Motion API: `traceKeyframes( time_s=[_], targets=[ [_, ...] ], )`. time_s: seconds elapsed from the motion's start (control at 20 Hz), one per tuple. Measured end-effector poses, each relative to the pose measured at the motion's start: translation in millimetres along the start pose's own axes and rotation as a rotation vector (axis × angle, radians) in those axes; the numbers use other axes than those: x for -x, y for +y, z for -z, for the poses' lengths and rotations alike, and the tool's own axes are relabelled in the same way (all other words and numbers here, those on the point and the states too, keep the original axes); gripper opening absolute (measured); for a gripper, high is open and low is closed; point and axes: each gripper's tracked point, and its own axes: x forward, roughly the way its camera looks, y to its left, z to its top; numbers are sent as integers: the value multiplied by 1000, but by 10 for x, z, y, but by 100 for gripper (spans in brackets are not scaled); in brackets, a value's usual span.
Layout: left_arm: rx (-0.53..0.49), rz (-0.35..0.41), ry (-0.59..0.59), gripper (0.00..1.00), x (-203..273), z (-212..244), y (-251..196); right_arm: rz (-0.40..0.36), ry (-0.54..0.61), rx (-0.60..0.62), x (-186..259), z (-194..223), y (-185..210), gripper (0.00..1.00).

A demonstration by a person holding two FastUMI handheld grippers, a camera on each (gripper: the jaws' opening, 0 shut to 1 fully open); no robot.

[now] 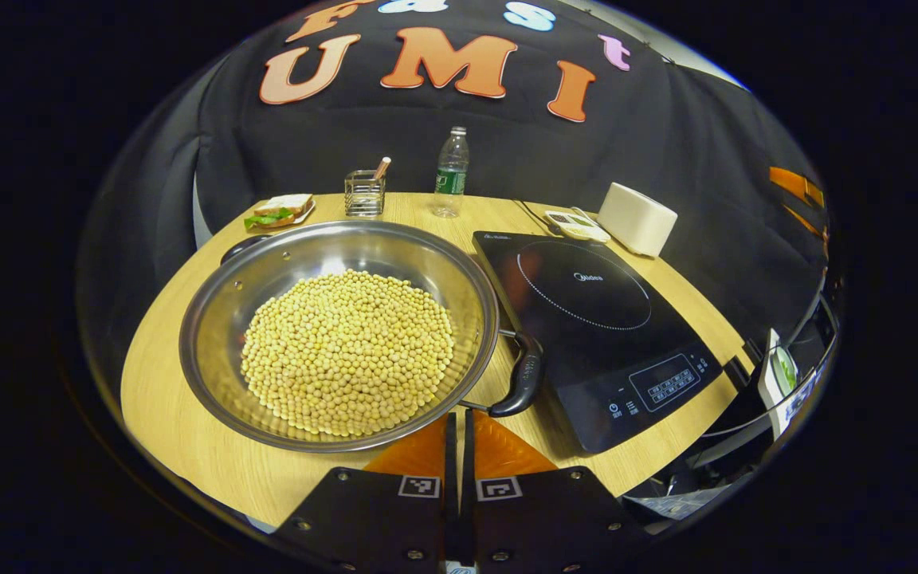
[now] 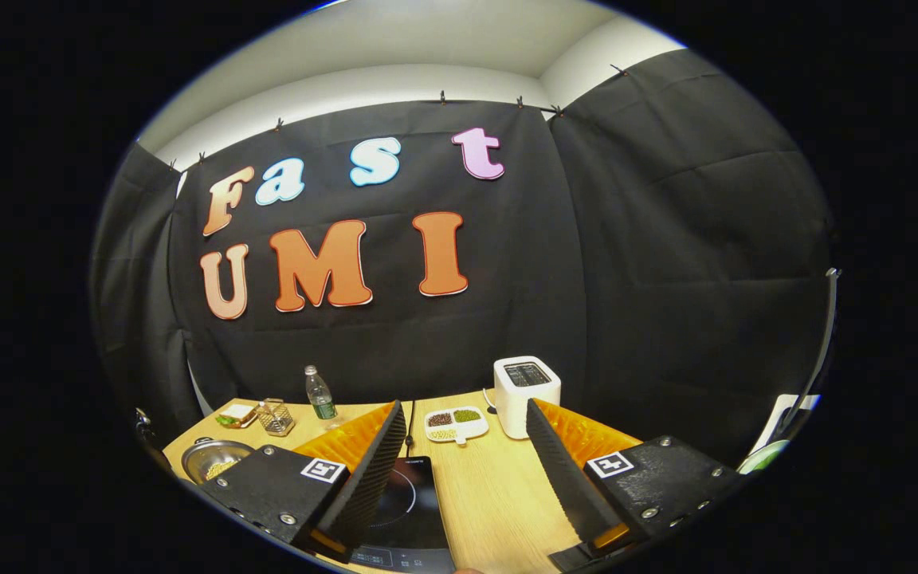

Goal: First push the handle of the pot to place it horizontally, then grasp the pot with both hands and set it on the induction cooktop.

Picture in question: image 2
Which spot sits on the black backdrop cloth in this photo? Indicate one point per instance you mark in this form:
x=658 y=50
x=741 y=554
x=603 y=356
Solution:
x=570 y=279

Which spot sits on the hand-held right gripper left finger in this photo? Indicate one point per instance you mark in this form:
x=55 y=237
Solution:
x=371 y=478

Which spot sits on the white divided bean dish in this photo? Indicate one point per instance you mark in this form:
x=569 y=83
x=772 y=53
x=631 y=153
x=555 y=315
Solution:
x=459 y=426

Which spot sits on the clear plastic water bottle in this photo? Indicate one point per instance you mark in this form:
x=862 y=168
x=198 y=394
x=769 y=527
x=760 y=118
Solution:
x=321 y=399

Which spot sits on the white toaster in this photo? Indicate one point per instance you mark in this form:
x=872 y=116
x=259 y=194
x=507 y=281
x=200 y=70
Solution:
x=519 y=406

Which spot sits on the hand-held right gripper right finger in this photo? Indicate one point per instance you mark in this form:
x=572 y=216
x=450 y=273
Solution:
x=566 y=478

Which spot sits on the pile of soybeans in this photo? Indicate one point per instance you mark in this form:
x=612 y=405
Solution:
x=220 y=469

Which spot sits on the sandwich with lettuce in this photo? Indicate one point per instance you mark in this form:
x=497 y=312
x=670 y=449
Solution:
x=236 y=414

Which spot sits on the black induction cooktop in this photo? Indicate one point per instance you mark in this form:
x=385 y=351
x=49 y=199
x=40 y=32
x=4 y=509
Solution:
x=419 y=510

